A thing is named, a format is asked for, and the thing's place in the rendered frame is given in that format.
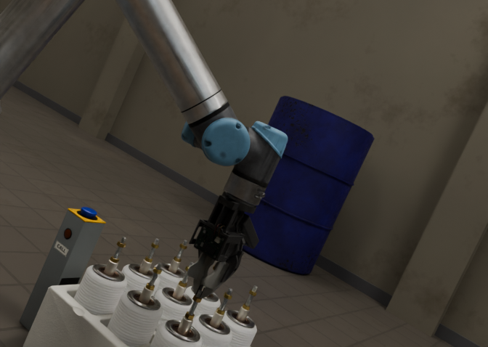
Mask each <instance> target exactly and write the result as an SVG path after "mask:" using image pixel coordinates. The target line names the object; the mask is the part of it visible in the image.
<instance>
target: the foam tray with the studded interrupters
mask: <svg viewBox="0 0 488 347"><path fill-rule="evenodd" d="M78 287H79V285H55V286H50V287H49V288H48V290H47V292H46V295H45V296H44V299H43V301H42V304H41V306H40V308H39V310H38V313H37V315H36V318H35V319H34V322H33V324H32V326H31V329H30V331H29V333H28V336H27V338H26V340H25V342H24V345H23V347H130V346H127V345H126V344H125V343H124V342H123V341H122V340H120V339H119V338H118V337H117V336H116V335H114V334H113V333H112V332H111V331H110V330H109V329H107V326H108V324H109V322H110V320H111V317H112V315H113V313H112V314H102V315H93V314H90V313H89V312H88V311H87V310H86V309H85V308H84V307H83V306H82V305H81V304H79V303H78V302H77V301H76V300H75V299H74V297H75V294H76V292H77V289H78ZM155 334H156V331H154V333H153V335H152V338H151V340H150V342H149V343H148V344H144V345H141V346H135V347H150V344H151V343H152V341H153V338H154V336H155Z"/></svg>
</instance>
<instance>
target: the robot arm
mask: <svg viewBox="0 0 488 347"><path fill-rule="evenodd" d="M84 1H85V0H12V1H11V2H10V3H9V4H8V6H7V7H6V8H5V9H4V11H3V12H2V13H1V14H0V101H1V98H2V97H3V96H4V95H5V94H6V92H7V91H8V90H9V89H10V87H11V86H12V85H13V84H14V83H15V81H16V80H17V79H18V78H19V77H20V76H21V75H22V74H23V72H24V71H25V70H26V69H27V67H28V66H29V65H30V64H31V63H32V61H34V60H35V58H36V57H37V56H38V55H39V53H40V52H41V51H42V50H43V49H44V47H45V46H46V45H47V44H48V43H49V42H50V41H51V40H52V38H53V37H54V36H55V35H56V33H57V32H58V31H59V30H60V29H61V27H62V26H63V25H64V24H65V23H66V22H67V21H68V20H69V18H70V17H71V16H72V15H73V13H74V12H75V11H76V10H77V8H79V7H80V6H81V4H82V3H83V2H84ZM116 2H117V4H118V6H119V7H120V9H121V11H122V13H123V14H124V16H125V18H126V19H127V21H128V22H129V25H130V26H131V28H132V30H133V31H134V33H135V34H136V36H137V38H138V39H139V42H140V43H141V45H142V46H143V48H144V50H145V51H146V53H147V55H148V57H149V58H150V60H151V62H152V64H153V65H154V67H155V69H156V70H157V71H158V74H159V76H160V77H161V79H162V80H163V82H164V84H165V85H166V88H167V89H168V91H169V92H170V94H171V96H172V97H173V99H174V101H175V103H176V104H177V106H178V108H179V109H180V111H181V113H182V115H183V116H184V118H185V120H186V123H185V125H184V128H183V130H182V135H181V137H182V140H183V141H185V142H186V143H188V144H191V145H192V146H193V147H197V148H200V149H201V150H202V151H203V153H204V155H205V156H206V157H207V158H208V159H209V160H210V161H211V162H212V163H215V164H218V165H221V166H233V165H235V166H234V168H233V169H232V173H231V174H230V176H229V178H228V180H227V183H226V185H225V187H224V191H225V192H223V194H222V195H220V196H219V198H218V200H217V202H216V204H215V206H214V208H213V211H212V213H211V215H210V217H209V219H208V220H206V219H200V220H199V222H198V225H197V226H196V229H195V231H194V233H193V235H192V238H191V240H190V242H189V244H194V248H196V249H198V260H197V261H196V262H195V263H194V264H193V265H191V266H190V267H189V269H188V270H187V275H188V276H190V277H192V278H194V280H193V288H194V294H196V295H197V293H198V291H199V290H201V289H202V288H203V286H204V287H205V288H203V292H202V293H201V295H200V298H204V297H206V296H208V295H210V294H212V293H213V292H214V291H215V290H216V289H218V288H219V287H220V286H221V285H222V284H223V283H224V282H226V281H227V280H228V279H229V278H230V277H231V276H232V275H233V274H234V273H235V272H236V270H237V268H238V267H239V265H240V261H241V258H242V256H243V254H244V252H242V249H243V246H244V245H245V246H248V247H249V248H252V249H254V248H255V247H256V245H257V244H258V242H259V239H258V237H257V234H256V231H255V229H254V227H253V224H252V221H251V218H250V216H249V215H247V214H245V212H247V213H254V212H255V210H256V205H259V203H260V201H261V199H262V198H263V197H265V193H264V192H265V190H266V188H267V186H268V184H269V182H270V179H271V178H272V175H273V173H274V172H275V169H276V167H277V164H278V163H279V161H280V159H281V158H282V154H283V152H284V150H285V147H286V144H287V142H288V136H287V135H286V134H285V133H284V132H282V131H280V130H278V129H275V128H273V127H271V126H268V125H267V124H265V123H262V122H260V121H256V122H255V123H254V125H253V126H251V128H250V127H247V126H244V125H243V124H242V123H241V122H240V121H239V120H238V119H237V117H236V115H235V113H234V111H233V110H232V108H231V106H230V105H229V103H228V101H227V98H226V97H225V96H224V93H223V91H222V90H221V88H220V86H219V85H218V83H217V81H216V79H215V78H214V75H213V73H212V72H211V70H210V68H209V66H208V65H207V63H206V61H205V59H204V58H203V55H202V54H201V52H200V50H199V48H198V46H197V45H196V43H195V41H194V39H193V38H192V36H191V34H190V32H189V31H188V29H187V26H186V25H185V24H184V21H183V19H182V18H181V16H180V14H179V13H178V11H177V9H176V7H175V6H174V3H173V1H172V0H116ZM199 226H201V229H200V232H199V234H198V236H197V238H194V236H195V234H196V232H197V230H198V227H199ZM214 261H218V262H216V265H215V267H214V271H213V272H212V273H211V274H210V275H208V270H209V268H210V266H211V265H213V264H214ZM204 280H205V281H204Z"/></svg>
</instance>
